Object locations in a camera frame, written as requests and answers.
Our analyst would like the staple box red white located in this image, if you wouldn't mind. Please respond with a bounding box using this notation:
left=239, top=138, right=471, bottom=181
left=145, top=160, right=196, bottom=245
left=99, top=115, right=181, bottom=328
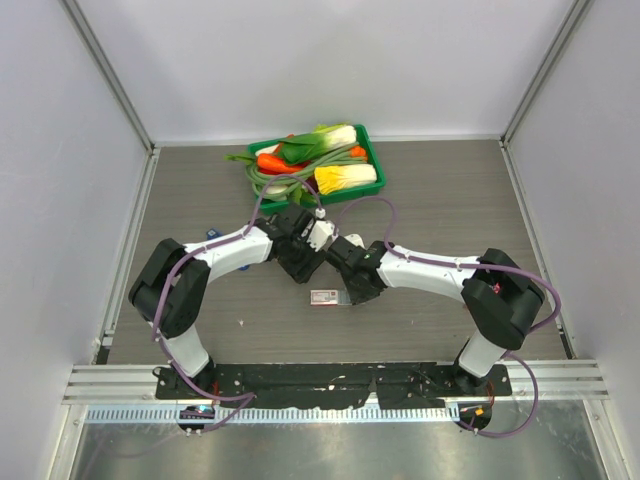
left=310, top=289, right=351, bottom=306

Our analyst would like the blue stapler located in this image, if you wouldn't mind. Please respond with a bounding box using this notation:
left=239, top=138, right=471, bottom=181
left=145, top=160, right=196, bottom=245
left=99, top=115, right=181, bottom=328
left=206, top=228, right=250, bottom=271

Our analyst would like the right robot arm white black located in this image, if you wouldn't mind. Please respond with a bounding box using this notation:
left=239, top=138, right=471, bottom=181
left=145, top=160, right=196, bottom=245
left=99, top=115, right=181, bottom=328
left=326, top=236, right=545, bottom=395

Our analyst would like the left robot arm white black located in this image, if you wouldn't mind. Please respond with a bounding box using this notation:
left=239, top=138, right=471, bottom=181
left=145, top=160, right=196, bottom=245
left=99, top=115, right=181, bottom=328
left=128, top=204, right=335, bottom=399

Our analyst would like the white radish toy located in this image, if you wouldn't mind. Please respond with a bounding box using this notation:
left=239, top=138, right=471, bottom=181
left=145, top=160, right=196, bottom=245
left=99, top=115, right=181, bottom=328
left=252, top=184, right=290, bottom=202

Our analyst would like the green long beans toy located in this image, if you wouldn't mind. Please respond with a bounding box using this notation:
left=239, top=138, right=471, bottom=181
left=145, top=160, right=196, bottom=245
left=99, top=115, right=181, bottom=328
left=240, top=148, right=364, bottom=194

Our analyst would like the purple onion toy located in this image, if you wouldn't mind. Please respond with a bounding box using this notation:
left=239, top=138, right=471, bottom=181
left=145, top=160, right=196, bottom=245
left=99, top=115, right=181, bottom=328
left=305, top=177, right=318, bottom=193

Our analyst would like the yellow napa cabbage toy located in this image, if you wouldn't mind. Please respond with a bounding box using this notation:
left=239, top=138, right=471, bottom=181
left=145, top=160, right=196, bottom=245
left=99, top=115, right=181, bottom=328
left=314, top=163, right=377, bottom=195

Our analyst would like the green plastic tray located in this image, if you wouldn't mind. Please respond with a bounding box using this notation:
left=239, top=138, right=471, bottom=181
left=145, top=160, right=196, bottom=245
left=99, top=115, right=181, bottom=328
left=237, top=123, right=386, bottom=213

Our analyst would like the orange carrot toy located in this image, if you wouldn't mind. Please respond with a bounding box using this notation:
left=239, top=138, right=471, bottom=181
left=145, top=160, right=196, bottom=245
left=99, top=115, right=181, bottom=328
left=349, top=145, right=368, bottom=162
left=256, top=153, right=305, bottom=175

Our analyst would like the white green napa cabbage toy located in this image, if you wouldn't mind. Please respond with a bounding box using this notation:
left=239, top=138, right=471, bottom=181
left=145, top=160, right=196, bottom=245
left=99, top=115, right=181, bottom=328
left=291, top=124, right=357, bottom=156

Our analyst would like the orange carrot toy right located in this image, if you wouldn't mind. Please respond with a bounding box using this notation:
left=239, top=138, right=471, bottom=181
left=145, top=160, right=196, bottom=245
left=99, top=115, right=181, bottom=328
left=349, top=145, right=368, bottom=162

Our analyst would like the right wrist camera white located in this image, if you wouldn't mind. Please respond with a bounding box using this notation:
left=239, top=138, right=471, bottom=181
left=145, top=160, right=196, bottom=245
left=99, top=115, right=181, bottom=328
left=345, top=233, right=364, bottom=248

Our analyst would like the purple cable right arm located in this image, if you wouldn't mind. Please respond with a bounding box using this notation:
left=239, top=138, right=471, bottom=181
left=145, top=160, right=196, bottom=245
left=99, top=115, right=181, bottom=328
left=331, top=196, right=563, bottom=440

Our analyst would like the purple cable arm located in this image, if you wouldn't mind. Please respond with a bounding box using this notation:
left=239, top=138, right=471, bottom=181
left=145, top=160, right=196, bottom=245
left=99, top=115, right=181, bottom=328
left=151, top=173, right=325, bottom=433
left=331, top=196, right=563, bottom=440

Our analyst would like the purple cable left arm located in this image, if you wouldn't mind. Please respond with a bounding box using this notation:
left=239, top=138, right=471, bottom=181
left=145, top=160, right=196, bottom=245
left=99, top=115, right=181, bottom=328
left=151, top=173, right=325, bottom=433

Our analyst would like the white cable duct rail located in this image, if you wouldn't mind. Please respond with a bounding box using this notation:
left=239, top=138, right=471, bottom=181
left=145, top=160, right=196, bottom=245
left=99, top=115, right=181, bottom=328
left=85, top=403, right=459, bottom=428

